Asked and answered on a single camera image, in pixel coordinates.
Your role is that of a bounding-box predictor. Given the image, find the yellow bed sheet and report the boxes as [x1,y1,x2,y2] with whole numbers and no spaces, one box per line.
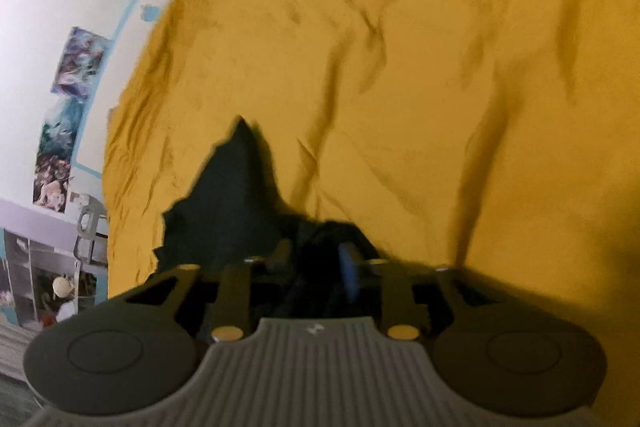
[102,0,640,308]

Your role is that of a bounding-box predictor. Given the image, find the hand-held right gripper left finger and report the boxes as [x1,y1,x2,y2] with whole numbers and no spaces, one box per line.
[125,238,293,343]

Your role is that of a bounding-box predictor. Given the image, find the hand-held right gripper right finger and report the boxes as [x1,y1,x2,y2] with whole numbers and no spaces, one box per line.
[337,241,482,341]

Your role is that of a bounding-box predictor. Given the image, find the white cap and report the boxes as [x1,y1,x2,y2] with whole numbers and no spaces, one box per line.
[52,276,76,301]

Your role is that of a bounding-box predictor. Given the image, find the blue sea wall poster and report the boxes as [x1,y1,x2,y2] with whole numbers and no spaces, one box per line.
[39,99,85,161]

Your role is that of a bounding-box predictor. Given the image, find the pink wall poster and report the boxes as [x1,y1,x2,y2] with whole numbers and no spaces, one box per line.
[32,156,72,214]

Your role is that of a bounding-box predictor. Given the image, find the blue-framed wall board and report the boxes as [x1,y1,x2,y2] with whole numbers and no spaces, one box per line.
[74,0,217,179]

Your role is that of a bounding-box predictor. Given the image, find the black garment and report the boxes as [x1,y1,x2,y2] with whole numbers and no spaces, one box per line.
[152,114,386,338]

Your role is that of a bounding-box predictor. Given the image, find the grey chair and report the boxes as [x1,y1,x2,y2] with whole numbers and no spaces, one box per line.
[73,194,109,267]

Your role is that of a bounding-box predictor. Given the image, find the purple wall poster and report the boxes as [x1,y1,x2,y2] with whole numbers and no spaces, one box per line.
[51,26,111,101]

